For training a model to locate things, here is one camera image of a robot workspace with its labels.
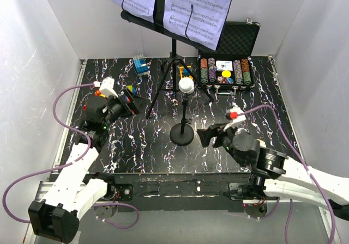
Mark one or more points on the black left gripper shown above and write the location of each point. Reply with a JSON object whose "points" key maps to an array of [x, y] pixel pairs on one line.
{"points": [[136, 104]]}

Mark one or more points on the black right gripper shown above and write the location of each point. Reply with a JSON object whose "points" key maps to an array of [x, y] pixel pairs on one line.
{"points": [[205, 135]]}

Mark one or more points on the black desktop microphone stand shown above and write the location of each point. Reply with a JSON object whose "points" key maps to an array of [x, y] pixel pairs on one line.
{"points": [[182, 134]]}

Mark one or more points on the white microphone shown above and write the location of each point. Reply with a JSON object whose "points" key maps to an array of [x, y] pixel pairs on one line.
{"points": [[187, 87]]}

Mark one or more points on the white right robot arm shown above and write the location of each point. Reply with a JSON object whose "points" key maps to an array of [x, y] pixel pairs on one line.
{"points": [[274, 174]]}

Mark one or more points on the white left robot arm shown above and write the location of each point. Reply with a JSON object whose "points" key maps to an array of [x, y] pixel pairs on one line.
{"points": [[57, 215]]}

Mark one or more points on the orange blue toy car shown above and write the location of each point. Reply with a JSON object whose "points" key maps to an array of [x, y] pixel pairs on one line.
{"points": [[131, 89]]}

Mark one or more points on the red toy brick house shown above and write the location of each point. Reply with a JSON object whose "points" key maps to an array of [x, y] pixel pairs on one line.
{"points": [[95, 101]]}

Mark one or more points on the blue white brick stack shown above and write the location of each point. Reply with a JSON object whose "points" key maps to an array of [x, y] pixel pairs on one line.
{"points": [[140, 64]]}

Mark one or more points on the yellow dealer chip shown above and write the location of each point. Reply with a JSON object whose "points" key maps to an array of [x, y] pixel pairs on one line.
{"points": [[226, 74]]}

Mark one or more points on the playing card deck box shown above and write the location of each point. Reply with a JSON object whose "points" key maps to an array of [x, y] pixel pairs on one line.
{"points": [[223, 65]]}

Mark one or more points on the black poker chip case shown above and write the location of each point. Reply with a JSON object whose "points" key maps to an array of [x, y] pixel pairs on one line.
{"points": [[236, 44]]}

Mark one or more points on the black tripod music stand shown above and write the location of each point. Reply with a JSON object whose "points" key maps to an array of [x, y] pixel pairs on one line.
{"points": [[174, 59]]}

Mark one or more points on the right sheet music page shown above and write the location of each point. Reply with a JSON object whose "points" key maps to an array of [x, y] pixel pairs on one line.
{"points": [[199, 21]]}

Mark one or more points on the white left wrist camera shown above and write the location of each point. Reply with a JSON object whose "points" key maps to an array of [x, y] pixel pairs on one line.
{"points": [[107, 87]]}

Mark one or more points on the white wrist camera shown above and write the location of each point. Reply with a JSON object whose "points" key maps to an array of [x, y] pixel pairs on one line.
{"points": [[235, 117], [107, 87]]}

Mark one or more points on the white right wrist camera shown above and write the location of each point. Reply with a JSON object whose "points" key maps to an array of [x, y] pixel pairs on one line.
{"points": [[235, 117]]}

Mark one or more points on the yellow blue brick frame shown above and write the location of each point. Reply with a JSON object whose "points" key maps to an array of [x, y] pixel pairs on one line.
{"points": [[184, 73]]}

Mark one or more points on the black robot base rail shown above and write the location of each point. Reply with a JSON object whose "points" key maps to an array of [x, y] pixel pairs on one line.
{"points": [[175, 191]]}

